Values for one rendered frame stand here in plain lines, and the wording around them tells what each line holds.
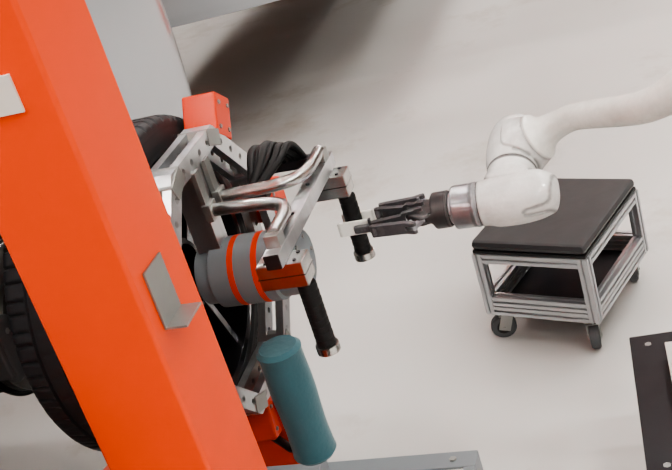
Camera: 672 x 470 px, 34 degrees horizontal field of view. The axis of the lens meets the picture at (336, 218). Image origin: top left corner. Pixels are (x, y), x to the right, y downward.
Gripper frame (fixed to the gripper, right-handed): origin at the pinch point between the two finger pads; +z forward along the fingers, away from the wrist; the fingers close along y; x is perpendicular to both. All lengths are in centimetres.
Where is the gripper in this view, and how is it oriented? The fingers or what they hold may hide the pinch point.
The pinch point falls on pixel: (356, 223)
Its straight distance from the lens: 226.4
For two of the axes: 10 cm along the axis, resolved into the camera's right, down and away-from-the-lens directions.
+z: -9.4, 1.5, 3.2
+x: -2.8, -8.7, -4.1
